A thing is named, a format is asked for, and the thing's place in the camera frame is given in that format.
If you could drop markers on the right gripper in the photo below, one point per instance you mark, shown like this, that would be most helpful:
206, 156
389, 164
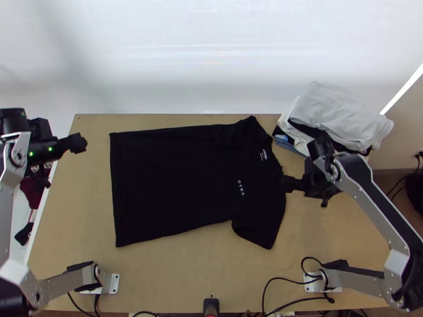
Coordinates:
314, 190

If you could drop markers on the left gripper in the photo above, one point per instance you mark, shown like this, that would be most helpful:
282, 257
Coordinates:
74, 143

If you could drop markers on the black t-shirt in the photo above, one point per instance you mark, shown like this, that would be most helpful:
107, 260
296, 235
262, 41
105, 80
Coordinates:
181, 181

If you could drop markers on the heap of clothes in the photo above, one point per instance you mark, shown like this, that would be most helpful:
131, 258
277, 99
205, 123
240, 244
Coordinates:
33, 191

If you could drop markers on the pile of folded clothes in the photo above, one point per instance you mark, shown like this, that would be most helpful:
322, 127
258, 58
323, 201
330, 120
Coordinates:
343, 115

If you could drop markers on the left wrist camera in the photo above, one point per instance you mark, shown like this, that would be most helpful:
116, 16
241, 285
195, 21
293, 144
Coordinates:
41, 128

